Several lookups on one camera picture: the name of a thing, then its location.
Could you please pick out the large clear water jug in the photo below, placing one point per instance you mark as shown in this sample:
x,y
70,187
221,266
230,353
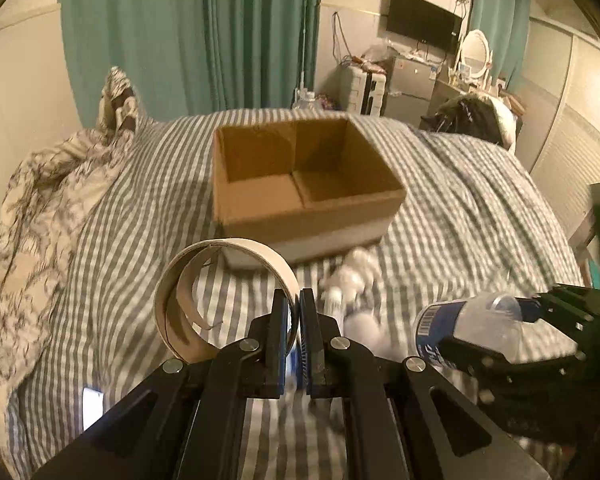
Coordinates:
x,y
305,99

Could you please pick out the black and white jacket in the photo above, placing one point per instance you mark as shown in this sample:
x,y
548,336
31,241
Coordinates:
x,y
478,115

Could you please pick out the white louvred wardrobe door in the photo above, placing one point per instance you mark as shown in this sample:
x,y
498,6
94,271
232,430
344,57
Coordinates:
x,y
566,64

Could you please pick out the green curtain right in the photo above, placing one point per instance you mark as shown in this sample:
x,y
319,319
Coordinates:
x,y
505,23

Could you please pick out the black wall television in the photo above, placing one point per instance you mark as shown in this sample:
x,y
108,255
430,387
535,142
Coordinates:
x,y
424,22

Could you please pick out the patterned pillow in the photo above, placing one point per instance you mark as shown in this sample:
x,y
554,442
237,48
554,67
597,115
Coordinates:
x,y
118,106

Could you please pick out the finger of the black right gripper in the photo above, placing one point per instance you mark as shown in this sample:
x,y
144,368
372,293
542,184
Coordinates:
x,y
565,302
472,357

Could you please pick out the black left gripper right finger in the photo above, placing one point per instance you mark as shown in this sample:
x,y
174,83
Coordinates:
x,y
317,330

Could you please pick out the silver mini fridge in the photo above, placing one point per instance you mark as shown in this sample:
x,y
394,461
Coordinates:
x,y
409,88

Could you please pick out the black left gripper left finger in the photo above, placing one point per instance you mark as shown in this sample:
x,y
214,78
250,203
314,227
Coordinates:
x,y
266,371

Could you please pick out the white oval vanity mirror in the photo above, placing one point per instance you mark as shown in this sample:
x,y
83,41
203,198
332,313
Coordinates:
x,y
475,54

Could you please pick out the green curtain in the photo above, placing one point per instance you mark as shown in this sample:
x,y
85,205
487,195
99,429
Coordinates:
x,y
191,57
505,23

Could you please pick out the white suitcase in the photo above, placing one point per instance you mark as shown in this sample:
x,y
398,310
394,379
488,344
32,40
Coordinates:
x,y
361,91

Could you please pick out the clear plastic water bottle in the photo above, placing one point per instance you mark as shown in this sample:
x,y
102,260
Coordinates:
x,y
491,320

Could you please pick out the floral patterned duvet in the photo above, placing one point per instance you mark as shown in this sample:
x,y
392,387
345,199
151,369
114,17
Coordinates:
x,y
47,202

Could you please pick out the lit smartphone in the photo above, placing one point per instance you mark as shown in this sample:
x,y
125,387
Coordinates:
x,y
92,406

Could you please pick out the green curtain left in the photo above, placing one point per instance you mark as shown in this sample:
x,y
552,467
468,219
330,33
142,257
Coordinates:
x,y
191,57

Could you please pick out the brown cardboard box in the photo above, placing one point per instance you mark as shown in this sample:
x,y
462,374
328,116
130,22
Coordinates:
x,y
308,188

